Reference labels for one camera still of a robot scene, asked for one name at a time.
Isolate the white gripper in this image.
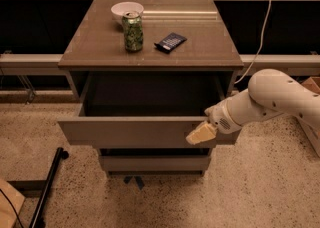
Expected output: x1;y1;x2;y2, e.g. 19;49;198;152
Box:
186;98;241;145

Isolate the grey top drawer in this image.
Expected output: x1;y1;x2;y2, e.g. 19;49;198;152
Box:
59;71;229;149

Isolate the grey drawer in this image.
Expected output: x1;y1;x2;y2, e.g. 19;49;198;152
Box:
99;156;211;172
59;71;229;149

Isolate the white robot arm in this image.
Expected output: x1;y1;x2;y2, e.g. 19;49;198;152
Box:
186;69;320;145

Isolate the grey drawer cabinet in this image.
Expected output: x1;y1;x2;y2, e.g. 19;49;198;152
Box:
64;0;237;174

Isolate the grey bottom drawer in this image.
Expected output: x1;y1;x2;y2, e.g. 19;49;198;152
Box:
99;156;211;172

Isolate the blue tape cross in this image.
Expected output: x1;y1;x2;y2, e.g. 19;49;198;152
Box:
122;175;145;191

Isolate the green soda can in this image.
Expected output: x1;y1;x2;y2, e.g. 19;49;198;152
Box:
122;11;143;52

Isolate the white bowl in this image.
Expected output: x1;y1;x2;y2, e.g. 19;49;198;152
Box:
111;2;144;24

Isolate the black metal stand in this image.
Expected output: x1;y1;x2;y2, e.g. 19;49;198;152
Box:
9;147;69;228

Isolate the wooden board bottom left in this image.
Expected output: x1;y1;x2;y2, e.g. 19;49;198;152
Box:
0;179;25;228

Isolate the white cable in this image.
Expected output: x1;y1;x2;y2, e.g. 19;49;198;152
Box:
233;0;272;85

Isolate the black thin cable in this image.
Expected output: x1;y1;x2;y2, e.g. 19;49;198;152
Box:
0;189;25;228

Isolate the grey metal rail frame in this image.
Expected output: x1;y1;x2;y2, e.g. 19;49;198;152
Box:
0;0;320;77

